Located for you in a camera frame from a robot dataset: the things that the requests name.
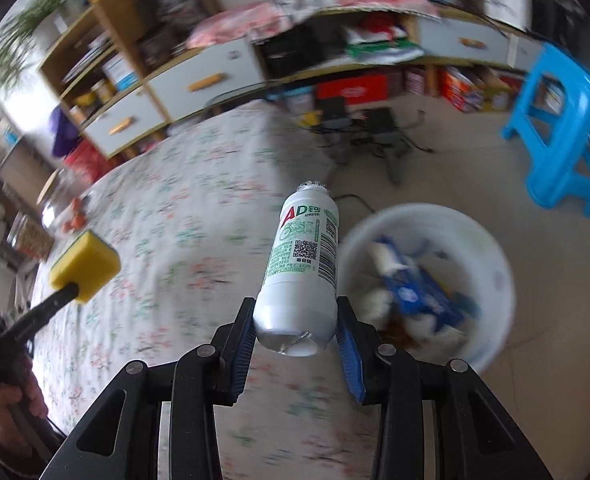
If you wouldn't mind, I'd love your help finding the black subwoofer box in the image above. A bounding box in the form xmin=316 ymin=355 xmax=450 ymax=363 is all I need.
xmin=260 ymin=35 xmax=346 ymax=79

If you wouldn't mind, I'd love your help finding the blue plastic stool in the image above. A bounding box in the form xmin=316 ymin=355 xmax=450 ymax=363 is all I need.
xmin=500 ymin=42 xmax=590 ymax=219

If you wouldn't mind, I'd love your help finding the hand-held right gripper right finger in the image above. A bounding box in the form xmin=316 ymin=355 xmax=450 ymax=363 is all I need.
xmin=336 ymin=296 xmax=556 ymax=480

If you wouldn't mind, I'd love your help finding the floral tablecloth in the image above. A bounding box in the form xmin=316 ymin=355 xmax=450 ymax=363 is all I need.
xmin=25 ymin=105 xmax=392 ymax=480

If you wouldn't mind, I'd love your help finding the purple bag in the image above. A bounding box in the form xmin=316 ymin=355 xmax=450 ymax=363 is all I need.
xmin=50 ymin=107 xmax=84 ymax=159

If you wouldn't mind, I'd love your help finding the blue and white box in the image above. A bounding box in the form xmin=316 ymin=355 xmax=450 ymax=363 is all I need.
xmin=102 ymin=55 xmax=141 ymax=92

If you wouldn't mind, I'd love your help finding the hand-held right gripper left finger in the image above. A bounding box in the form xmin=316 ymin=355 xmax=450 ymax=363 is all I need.
xmin=40 ymin=296 xmax=258 ymax=480

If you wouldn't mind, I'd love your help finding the green houseplant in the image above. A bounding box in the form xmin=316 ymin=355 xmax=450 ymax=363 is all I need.
xmin=0 ymin=0 xmax=86 ymax=82

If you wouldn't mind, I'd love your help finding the red flat box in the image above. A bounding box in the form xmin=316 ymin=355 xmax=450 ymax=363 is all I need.
xmin=316 ymin=76 xmax=390 ymax=104

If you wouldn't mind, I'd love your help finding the person's left hand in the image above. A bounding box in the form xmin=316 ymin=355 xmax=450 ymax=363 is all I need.
xmin=0 ymin=360 xmax=48 ymax=461

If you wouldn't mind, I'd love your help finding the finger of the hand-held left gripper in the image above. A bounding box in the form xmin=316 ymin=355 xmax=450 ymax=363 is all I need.
xmin=0 ymin=282 xmax=82 ymax=355

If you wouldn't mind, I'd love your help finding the yellow sponge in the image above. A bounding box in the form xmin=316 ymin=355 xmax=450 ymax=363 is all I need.
xmin=49 ymin=230 xmax=122 ymax=305

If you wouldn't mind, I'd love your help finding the colourful cardboard carton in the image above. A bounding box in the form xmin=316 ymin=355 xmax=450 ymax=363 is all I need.
xmin=440 ymin=66 xmax=526 ymax=114

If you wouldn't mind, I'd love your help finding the blue and white packet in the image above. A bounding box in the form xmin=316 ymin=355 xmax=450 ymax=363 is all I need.
xmin=375 ymin=237 xmax=482 ymax=337

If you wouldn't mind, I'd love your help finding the red cloth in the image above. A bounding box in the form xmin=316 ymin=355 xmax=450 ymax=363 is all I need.
xmin=365 ymin=12 xmax=402 ymax=41

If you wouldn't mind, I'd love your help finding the white plastic bucket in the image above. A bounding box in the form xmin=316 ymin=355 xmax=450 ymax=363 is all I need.
xmin=337 ymin=203 xmax=517 ymax=377

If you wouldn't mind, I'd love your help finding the white bottle with green label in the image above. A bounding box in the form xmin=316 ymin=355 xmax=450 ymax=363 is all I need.
xmin=252 ymin=180 xmax=338 ymax=359

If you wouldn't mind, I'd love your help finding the red bag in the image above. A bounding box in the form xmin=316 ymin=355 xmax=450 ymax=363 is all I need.
xmin=65 ymin=140 xmax=108 ymax=184

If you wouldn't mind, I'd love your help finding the framed picture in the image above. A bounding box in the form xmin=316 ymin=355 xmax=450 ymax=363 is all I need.
xmin=140 ymin=0 xmax=212 ymax=59

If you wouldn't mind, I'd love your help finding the green and white packet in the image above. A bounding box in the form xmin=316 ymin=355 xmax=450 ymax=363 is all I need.
xmin=345 ymin=40 xmax=426 ymax=64

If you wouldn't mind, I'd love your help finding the white crumpled tissue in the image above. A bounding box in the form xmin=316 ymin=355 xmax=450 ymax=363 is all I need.
xmin=362 ymin=287 xmax=392 ymax=319

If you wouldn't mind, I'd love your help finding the clear container with orange fruit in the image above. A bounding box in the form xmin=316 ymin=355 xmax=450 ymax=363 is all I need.
xmin=39 ymin=167 xmax=94 ymax=234

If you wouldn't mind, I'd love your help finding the pink floral cloth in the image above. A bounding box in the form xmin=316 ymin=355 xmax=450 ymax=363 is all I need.
xmin=187 ymin=0 xmax=444 ymax=49

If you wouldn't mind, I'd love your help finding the wooden cabinet with pale drawers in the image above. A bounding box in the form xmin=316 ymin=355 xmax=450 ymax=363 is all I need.
xmin=37 ymin=0 xmax=548 ymax=162

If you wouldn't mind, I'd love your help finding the brown scrap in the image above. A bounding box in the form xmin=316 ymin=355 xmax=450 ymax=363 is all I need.
xmin=382 ymin=315 xmax=426 ymax=352

